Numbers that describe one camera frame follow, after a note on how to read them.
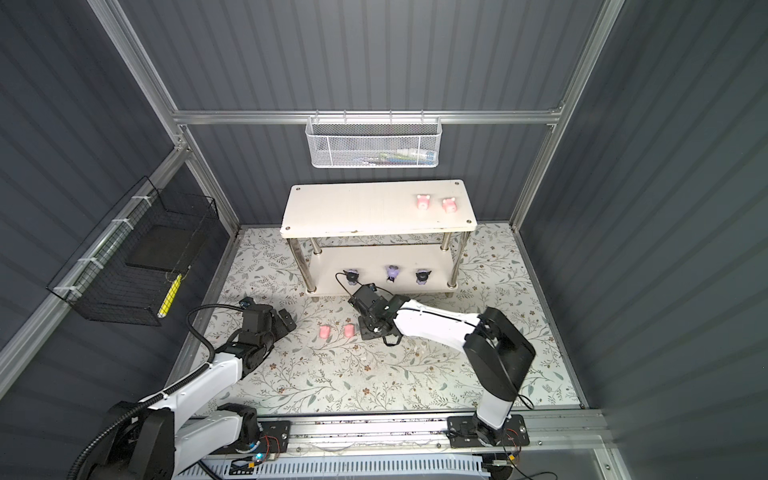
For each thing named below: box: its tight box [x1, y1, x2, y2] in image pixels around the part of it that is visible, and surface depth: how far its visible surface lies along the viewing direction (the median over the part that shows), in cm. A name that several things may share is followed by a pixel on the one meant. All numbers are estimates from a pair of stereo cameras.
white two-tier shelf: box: [280, 179, 477, 295], surface depth 83 cm
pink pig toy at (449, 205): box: [442, 197, 457, 213], surface depth 77 cm
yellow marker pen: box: [157, 273, 183, 318], surface depth 70 cm
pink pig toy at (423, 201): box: [416, 194, 430, 210], surface depth 78 cm
